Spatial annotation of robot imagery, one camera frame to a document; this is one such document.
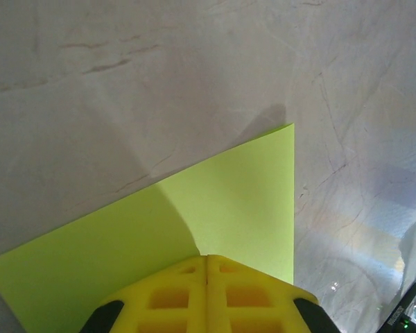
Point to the lime green paper sheet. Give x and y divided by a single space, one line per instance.
229 208

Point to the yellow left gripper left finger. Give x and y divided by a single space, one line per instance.
166 298

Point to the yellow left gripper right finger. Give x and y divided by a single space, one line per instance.
249 298

